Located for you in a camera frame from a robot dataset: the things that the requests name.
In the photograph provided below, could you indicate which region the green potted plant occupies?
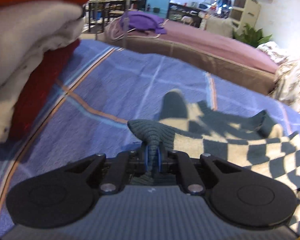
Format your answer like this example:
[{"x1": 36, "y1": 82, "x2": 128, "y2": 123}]
[{"x1": 232, "y1": 23, "x2": 272, "y2": 48}]

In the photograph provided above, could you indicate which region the green cream checkered sweater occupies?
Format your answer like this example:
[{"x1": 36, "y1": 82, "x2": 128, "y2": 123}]
[{"x1": 127, "y1": 89, "x2": 300, "y2": 234}]

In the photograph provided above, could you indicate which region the cream drawer cabinet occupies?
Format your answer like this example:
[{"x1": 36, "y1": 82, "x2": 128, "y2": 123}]
[{"x1": 229, "y1": 0, "x2": 261, "y2": 34}]

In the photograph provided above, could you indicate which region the cream dotted folded garment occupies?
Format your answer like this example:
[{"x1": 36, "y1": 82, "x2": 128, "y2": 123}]
[{"x1": 0, "y1": 48, "x2": 47, "y2": 143}]

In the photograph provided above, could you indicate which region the dark red folded garment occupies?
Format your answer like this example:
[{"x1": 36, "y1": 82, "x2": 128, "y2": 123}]
[{"x1": 8, "y1": 39, "x2": 80, "y2": 140}]

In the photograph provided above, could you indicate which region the purple garment on bed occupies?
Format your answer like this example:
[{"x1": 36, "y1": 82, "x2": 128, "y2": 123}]
[{"x1": 120, "y1": 11, "x2": 167, "y2": 34}]

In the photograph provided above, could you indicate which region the blue plaid bedsheet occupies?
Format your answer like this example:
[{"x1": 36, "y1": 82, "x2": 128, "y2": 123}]
[{"x1": 0, "y1": 40, "x2": 300, "y2": 236}]

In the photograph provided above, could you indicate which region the floral cream duvet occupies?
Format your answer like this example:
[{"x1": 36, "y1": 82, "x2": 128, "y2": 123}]
[{"x1": 257, "y1": 41, "x2": 300, "y2": 113}]

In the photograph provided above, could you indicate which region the beige folded sweater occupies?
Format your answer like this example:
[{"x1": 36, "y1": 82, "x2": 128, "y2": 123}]
[{"x1": 0, "y1": 0, "x2": 86, "y2": 93}]

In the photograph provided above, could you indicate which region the dark dining table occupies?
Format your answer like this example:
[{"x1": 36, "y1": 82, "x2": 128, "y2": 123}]
[{"x1": 84, "y1": 0, "x2": 126, "y2": 33}]

